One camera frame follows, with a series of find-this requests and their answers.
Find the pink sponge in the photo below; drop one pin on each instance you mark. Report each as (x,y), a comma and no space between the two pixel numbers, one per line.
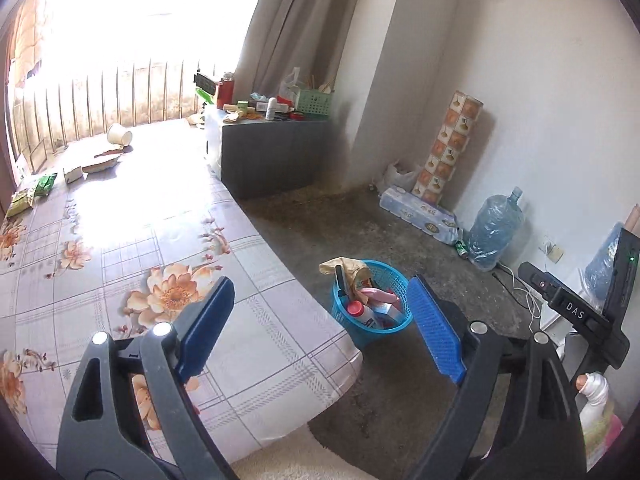
(380,297)

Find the tile pattern roll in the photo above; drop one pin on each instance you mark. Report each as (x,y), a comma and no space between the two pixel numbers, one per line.
(447,150)

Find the green plastic organizer basket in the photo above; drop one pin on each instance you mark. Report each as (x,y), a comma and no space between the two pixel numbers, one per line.
(316,102)

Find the clear blue water jug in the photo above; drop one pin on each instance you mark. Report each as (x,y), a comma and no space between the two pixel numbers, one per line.
(495,232)

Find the grey cabinet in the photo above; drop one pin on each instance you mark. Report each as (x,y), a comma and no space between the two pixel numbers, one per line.
(270,160)

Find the small white carton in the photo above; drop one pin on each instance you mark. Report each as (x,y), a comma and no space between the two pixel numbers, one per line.
(74,174)

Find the wrapped blue water jug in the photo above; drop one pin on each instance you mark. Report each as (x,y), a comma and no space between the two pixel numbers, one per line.
(602,265)

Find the blue plastic basket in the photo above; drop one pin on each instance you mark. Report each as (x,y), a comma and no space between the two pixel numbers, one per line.
(375,337)

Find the flowered tablecloth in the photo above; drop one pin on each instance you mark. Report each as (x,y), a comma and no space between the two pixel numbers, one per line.
(150,240)

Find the small white bottle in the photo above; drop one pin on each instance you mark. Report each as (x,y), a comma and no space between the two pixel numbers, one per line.
(271,110)

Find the beige curtain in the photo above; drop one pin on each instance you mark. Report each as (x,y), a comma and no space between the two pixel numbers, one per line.
(300,25)

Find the dark green snack packet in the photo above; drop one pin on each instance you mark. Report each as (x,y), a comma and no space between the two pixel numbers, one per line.
(46,185)

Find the yellow cloth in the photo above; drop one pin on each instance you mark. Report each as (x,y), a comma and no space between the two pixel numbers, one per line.
(350,270)

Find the white bottle pink label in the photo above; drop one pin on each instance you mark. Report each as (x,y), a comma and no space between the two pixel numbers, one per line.
(597,405)

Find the white drink bottle red cap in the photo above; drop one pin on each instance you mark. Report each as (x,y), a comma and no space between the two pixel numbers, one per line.
(360,316)

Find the white paper cup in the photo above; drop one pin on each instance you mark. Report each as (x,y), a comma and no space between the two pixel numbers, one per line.
(119,135)

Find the red thermos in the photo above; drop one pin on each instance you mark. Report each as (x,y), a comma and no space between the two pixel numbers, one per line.
(226,92)

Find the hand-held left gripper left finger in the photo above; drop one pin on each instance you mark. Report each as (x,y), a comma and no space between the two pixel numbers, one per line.
(207,327)

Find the small green can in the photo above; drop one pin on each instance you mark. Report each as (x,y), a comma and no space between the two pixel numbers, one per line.
(460,249)

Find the pack of tissue rolls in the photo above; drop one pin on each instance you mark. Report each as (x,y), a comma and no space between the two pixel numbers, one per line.
(417,215)

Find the window railing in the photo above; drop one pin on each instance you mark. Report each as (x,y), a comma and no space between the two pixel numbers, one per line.
(100,105)

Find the thin white plastic bag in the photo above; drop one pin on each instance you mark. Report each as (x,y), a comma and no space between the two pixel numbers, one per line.
(290,85)

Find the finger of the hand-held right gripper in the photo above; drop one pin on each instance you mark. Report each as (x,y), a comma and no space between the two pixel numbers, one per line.
(560,297)

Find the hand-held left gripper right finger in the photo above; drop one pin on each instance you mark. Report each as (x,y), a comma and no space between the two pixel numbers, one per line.
(435,330)

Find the light green snack packet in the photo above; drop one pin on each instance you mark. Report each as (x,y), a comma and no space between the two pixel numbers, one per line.
(21,204)

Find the dark brown wrapper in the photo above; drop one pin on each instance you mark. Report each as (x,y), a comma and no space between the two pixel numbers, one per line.
(115,150)

